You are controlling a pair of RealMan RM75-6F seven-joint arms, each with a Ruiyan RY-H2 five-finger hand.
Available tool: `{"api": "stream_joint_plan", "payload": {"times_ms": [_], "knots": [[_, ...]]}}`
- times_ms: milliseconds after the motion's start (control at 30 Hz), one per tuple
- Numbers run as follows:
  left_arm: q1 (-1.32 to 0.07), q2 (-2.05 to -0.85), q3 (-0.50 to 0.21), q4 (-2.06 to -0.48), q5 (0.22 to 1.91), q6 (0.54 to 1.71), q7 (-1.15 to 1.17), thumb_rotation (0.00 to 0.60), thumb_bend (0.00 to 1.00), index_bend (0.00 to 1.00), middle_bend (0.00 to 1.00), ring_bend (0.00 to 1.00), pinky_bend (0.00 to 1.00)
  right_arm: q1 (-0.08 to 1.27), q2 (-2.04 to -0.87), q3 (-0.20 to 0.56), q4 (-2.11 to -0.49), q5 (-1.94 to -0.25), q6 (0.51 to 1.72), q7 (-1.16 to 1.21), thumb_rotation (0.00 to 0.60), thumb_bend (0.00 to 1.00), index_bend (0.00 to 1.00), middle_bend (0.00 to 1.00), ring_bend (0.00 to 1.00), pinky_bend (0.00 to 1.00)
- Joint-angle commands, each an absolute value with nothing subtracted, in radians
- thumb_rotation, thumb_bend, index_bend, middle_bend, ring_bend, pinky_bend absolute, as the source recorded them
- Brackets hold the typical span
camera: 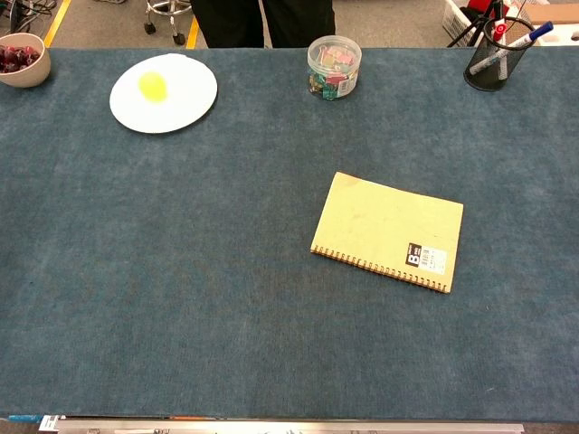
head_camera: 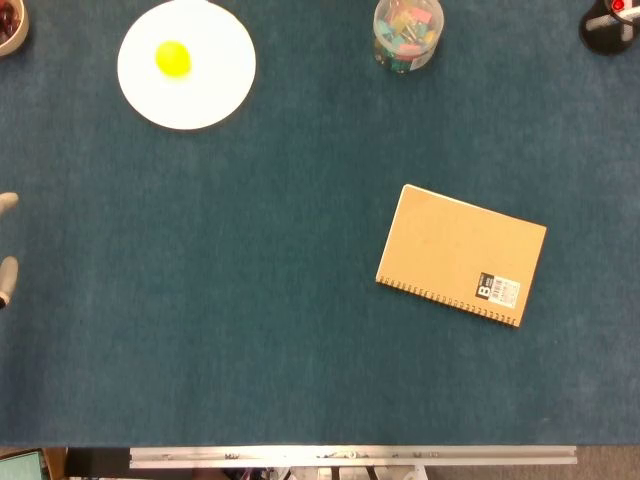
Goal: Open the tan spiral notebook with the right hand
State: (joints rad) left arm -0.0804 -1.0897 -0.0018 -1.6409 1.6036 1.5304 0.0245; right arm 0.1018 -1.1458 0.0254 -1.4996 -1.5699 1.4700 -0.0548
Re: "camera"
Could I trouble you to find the aluminium rail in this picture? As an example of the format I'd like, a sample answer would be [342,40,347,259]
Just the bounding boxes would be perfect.
[39,414,526,434]

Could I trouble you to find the black mesh pen holder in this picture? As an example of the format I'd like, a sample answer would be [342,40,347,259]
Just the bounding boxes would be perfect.
[463,16,536,92]

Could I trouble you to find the yellow ball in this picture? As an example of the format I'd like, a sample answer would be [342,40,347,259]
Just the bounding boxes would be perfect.
[138,71,169,102]

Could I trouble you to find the white plastic crate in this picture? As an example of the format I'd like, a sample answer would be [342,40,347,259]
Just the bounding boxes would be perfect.
[441,0,488,49]

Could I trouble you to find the cardboard box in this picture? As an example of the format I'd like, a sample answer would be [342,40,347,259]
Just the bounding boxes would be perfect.
[524,0,579,26]

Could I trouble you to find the tan spiral notebook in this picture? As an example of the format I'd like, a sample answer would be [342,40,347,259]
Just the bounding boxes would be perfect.
[309,171,465,296]

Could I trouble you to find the beige bowl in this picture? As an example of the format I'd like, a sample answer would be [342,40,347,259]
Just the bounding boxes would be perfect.
[0,33,52,89]

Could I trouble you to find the chrome stool with castors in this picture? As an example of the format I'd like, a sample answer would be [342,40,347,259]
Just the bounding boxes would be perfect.
[143,0,194,46]

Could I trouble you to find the white round plate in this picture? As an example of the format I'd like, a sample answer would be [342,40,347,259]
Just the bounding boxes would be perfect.
[109,52,219,135]

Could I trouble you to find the person in black trousers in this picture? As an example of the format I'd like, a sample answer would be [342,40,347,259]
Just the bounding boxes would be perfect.
[189,0,337,49]

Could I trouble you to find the blue table cloth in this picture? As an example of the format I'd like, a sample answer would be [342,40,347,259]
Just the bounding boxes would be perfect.
[0,46,579,424]

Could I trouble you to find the clear jar of binder clips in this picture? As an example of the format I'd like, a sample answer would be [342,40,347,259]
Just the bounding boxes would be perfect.
[307,35,363,101]

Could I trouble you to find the dark red cherries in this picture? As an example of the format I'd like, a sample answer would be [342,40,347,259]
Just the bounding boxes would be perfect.
[0,44,41,74]

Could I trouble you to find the white marker with blue cap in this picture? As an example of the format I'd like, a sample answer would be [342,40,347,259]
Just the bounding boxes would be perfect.
[468,21,555,77]

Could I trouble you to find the white marker with red cap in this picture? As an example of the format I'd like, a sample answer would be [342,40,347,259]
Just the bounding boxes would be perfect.
[491,18,509,80]

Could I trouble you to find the black tripod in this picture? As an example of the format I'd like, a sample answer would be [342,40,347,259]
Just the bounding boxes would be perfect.
[446,0,506,49]

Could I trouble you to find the bundle of cables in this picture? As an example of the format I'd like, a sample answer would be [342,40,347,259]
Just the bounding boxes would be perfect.
[0,0,60,33]

